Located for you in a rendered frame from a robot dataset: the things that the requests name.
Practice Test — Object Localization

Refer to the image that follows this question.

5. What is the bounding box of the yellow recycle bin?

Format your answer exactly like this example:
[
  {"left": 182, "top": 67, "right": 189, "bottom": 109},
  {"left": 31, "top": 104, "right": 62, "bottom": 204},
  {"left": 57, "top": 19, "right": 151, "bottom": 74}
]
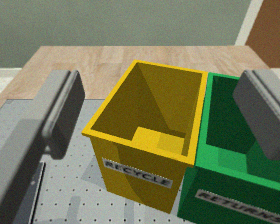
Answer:
[{"left": 81, "top": 59, "right": 208, "bottom": 214}]

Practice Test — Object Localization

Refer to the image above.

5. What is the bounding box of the green bin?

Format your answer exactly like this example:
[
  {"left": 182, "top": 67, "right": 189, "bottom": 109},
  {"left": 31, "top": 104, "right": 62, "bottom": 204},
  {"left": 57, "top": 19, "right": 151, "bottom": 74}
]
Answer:
[{"left": 177, "top": 72, "right": 280, "bottom": 224}]

